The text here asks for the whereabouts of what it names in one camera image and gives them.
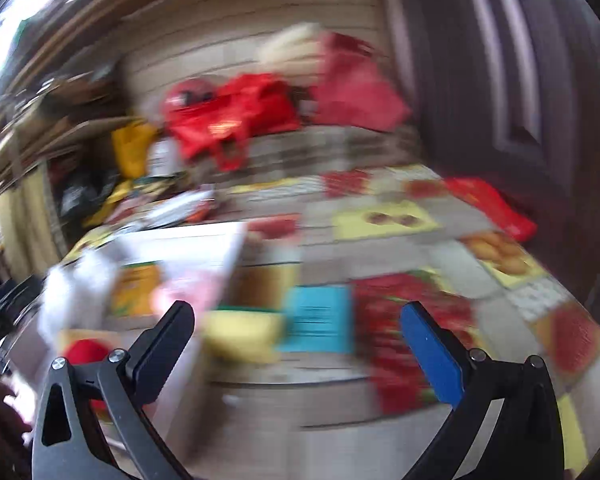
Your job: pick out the wooden shelf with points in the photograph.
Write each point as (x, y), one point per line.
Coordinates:
(55, 135)

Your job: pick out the red helmet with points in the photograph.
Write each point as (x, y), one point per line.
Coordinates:
(182, 92)

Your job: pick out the teal paper card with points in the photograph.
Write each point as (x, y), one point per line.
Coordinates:
(320, 317)

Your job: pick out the brown door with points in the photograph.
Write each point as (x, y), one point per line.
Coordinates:
(505, 85)

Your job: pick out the glossy red tote bag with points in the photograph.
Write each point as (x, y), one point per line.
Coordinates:
(230, 115)

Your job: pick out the yellow plastic sheet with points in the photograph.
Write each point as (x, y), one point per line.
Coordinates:
(115, 200)

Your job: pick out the yellow green packet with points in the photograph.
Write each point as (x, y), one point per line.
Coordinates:
(136, 290)

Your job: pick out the yellow green sponge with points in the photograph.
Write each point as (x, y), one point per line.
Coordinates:
(240, 335)

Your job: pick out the fruit print tablecloth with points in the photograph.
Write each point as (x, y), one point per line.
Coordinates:
(430, 285)

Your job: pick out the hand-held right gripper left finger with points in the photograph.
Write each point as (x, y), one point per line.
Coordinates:
(162, 355)

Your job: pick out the red plastic packet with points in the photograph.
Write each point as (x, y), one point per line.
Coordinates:
(490, 205)

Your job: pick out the white helmet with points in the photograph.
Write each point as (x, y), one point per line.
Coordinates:
(162, 156)

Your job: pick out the red apple plush toy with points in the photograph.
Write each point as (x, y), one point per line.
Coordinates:
(85, 352)

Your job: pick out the yellow curtain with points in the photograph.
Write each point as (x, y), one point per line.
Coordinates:
(22, 230)

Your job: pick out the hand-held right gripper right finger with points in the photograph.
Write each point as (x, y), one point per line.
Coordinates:
(430, 355)

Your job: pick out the yellow shopping bag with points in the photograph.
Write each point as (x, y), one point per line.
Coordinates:
(132, 147)

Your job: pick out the red fabric bag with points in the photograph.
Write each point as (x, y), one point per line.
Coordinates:
(360, 85)

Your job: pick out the white fluffy cloth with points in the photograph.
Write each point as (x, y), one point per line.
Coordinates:
(75, 292)

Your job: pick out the black plastic bag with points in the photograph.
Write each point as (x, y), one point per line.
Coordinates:
(87, 192)

